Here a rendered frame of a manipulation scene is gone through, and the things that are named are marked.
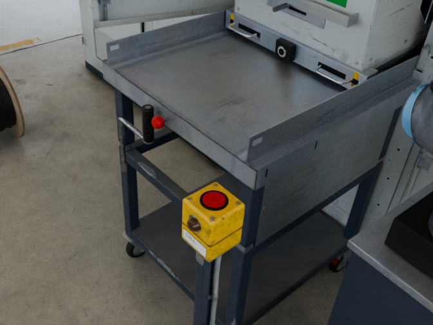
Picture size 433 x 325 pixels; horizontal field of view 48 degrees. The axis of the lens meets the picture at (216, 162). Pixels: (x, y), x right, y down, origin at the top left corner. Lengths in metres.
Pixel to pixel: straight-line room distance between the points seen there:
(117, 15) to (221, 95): 0.52
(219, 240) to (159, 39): 0.80
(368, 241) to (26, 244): 1.40
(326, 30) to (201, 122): 0.44
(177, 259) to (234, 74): 0.68
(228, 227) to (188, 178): 1.45
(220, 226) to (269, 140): 0.31
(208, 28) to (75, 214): 0.99
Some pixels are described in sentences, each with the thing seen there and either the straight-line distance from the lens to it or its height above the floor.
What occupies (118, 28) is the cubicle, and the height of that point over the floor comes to 0.42.
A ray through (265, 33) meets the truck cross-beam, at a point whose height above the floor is 0.88.
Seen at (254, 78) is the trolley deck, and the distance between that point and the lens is 1.37.
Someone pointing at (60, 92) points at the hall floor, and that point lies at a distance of 2.98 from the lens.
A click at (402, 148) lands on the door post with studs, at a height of 0.59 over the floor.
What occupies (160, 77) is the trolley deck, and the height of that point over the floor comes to 0.82.
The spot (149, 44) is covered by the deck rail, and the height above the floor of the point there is 0.85.
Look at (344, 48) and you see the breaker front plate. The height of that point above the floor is 0.94.
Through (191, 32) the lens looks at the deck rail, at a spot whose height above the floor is 0.85.
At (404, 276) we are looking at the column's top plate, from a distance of 1.01.
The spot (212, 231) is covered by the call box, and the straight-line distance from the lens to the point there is 0.81.
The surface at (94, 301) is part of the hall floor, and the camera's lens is 1.83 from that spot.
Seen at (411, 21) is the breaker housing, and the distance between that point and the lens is 1.46.
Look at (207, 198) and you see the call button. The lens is 0.83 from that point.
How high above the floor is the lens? 1.47
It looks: 38 degrees down
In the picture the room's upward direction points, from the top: 4 degrees clockwise
